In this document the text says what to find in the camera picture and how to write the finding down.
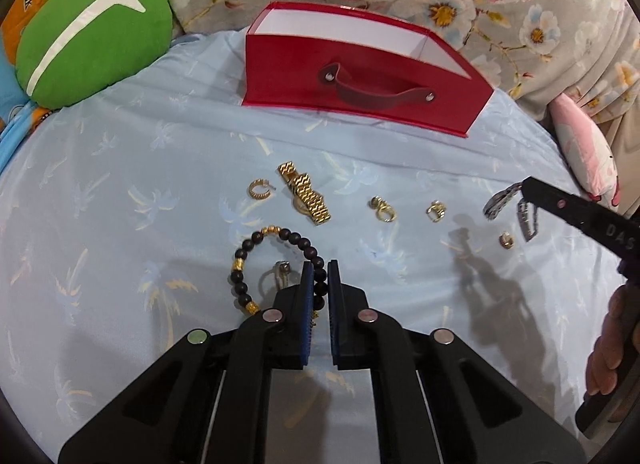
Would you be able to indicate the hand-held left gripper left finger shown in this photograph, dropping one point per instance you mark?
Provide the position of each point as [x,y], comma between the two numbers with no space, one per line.
[306,304]

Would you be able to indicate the red cardboard box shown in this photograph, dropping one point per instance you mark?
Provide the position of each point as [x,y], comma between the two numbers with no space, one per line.
[290,69]

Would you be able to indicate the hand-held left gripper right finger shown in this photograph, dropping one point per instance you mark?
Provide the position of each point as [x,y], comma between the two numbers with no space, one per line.
[334,304]

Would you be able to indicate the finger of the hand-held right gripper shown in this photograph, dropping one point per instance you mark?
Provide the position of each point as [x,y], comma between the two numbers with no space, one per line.
[575,209]

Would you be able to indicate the ribbed gold hoop earring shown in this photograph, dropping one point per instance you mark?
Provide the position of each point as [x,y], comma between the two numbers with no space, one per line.
[254,190]

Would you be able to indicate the pink cartoon pillow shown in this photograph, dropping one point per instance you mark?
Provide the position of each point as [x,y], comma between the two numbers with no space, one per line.
[585,144]

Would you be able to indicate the green round pillow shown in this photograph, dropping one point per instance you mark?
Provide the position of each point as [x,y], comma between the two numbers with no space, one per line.
[100,44]

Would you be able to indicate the colourful cartoon cushion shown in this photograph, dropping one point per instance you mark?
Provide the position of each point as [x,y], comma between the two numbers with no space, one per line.
[25,4]

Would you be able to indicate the gold link watch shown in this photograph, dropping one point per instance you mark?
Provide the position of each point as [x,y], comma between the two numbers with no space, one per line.
[305,189]

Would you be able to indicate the small gold hoop earring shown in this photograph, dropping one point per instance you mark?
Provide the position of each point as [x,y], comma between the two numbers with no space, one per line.
[502,240]

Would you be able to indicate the silver link watch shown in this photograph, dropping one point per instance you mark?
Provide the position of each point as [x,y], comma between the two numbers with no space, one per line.
[527,224]

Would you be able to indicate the person's right hand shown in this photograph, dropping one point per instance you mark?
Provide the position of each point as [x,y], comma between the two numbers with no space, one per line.
[607,344]

